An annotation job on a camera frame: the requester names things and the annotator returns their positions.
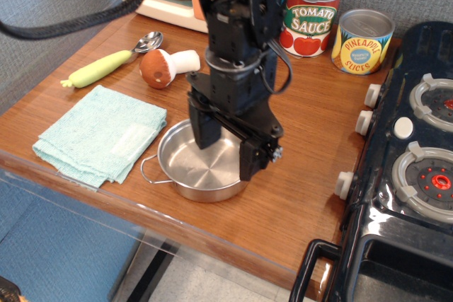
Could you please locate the spoon with green handle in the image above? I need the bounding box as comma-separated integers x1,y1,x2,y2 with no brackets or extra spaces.
60,31,164,88

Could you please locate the pineapple slices can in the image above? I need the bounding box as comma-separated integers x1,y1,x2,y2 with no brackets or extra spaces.
331,8,395,75

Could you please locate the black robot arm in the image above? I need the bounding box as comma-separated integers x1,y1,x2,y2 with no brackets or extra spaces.
187,0,285,181

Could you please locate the metal pot with handles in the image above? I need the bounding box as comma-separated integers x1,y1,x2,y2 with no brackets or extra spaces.
140,120,248,203

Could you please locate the black braided cable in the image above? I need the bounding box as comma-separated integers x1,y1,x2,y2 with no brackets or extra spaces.
0,0,167,40

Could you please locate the plush brown mushroom toy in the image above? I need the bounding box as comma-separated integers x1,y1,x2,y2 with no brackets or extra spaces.
139,49,201,89

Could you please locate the black toy stove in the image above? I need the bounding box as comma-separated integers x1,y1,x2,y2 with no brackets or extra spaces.
289,21,452,301

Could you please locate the light blue folded cloth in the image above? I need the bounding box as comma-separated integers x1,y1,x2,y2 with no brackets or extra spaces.
33,86,167,188

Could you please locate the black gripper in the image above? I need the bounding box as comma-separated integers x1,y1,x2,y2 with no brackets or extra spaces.
187,48,283,181

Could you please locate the tomato sauce can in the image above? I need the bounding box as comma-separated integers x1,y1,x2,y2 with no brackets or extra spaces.
280,0,340,57

